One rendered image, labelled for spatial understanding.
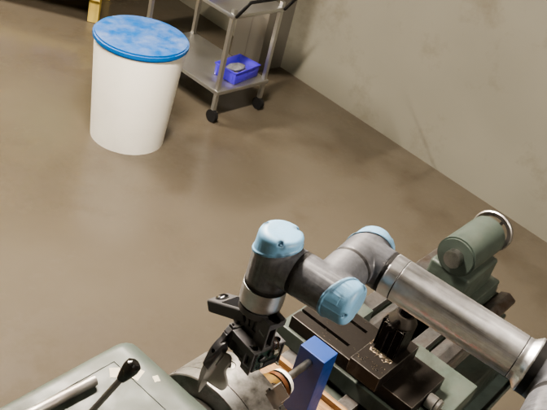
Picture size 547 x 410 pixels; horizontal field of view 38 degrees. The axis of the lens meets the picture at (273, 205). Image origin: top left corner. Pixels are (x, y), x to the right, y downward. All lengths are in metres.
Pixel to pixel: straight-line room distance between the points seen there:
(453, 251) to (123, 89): 2.41
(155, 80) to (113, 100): 0.27
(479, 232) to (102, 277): 1.85
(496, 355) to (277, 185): 3.50
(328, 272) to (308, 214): 3.30
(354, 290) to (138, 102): 3.36
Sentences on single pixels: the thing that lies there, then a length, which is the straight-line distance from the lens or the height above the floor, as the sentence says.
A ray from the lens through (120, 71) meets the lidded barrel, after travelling 4.40.
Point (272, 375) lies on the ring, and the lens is 1.93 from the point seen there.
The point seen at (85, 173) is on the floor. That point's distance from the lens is 4.46.
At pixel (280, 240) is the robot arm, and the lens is 1.23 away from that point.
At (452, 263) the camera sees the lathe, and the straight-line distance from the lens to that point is 2.60.
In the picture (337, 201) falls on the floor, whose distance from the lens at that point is 4.72.
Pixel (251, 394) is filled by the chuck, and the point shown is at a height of 1.23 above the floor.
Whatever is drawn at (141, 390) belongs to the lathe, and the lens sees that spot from 1.65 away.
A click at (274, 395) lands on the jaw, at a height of 1.21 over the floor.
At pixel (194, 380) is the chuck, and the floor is 1.22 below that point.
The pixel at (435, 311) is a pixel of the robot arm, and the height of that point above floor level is 1.71.
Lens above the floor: 2.48
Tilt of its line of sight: 33 degrees down
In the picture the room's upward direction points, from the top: 16 degrees clockwise
